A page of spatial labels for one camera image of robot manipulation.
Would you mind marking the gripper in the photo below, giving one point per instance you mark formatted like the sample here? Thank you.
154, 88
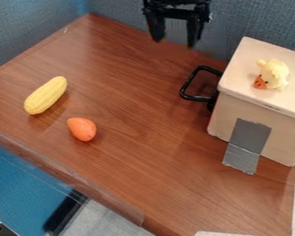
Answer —
176, 6

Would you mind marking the drawer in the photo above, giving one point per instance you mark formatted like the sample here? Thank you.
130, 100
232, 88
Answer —
186, 87

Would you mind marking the yellow plush duck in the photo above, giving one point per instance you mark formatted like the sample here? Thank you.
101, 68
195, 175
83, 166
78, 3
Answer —
274, 75

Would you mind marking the cabinet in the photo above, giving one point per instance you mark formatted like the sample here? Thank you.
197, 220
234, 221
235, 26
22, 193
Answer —
261, 107

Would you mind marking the grey tape strip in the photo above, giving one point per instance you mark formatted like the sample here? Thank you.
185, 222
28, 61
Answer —
246, 144

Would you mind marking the orange toy carrot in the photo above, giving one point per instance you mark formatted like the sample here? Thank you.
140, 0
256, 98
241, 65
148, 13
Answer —
82, 129

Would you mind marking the yellow toy corn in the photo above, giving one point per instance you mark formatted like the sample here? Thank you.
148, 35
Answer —
45, 95

